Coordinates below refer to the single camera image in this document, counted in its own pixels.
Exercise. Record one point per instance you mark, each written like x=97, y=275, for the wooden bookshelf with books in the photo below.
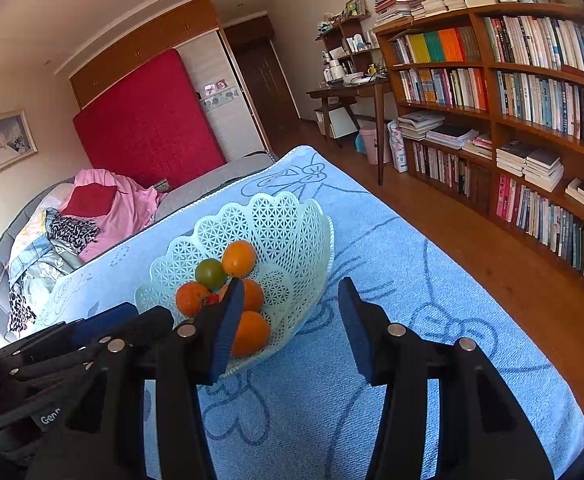
x=490, y=100

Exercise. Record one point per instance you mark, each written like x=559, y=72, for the red pillow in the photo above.
x=90, y=201

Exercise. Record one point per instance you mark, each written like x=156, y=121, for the orange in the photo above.
x=238, y=259

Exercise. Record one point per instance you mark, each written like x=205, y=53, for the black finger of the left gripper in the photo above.
x=102, y=349
x=67, y=337

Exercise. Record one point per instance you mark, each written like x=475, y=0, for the small wooden desk shelf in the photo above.
x=351, y=52

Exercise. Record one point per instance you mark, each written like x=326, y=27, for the white lattice plastic basket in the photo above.
x=294, y=244

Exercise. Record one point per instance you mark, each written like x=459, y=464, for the dark wooden door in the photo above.
x=264, y=77

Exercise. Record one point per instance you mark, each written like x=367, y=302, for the large green tomato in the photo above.
x=211, y=274

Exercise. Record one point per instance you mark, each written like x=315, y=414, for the small orange mandarin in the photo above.
x=190, y=298

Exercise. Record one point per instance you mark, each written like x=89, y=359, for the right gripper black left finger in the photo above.
x=99, y=434

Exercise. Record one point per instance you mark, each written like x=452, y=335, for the pink waste bin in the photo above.
x=369, y=136

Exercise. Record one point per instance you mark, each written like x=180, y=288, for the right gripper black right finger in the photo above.
x=483, y=432

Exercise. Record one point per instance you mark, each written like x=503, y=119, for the black white patterned cloth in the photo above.
x=74, y=234

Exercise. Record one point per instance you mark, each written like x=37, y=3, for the dark wooden desk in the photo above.
x=347, y=96

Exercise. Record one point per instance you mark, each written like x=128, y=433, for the red cherry tomato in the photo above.
x=212, y=298

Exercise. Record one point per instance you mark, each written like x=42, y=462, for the pink clothing pile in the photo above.
x=133, y=209

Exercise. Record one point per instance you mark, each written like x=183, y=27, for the grey bed mattress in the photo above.
x=23, y=229

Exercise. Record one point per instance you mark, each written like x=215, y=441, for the oval orange kumquat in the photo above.
x=253, y=295

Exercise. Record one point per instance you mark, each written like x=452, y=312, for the red upright mattress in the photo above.
x=150, y=126

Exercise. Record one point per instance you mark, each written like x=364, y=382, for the large orange mandarin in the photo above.
x=252, y=335

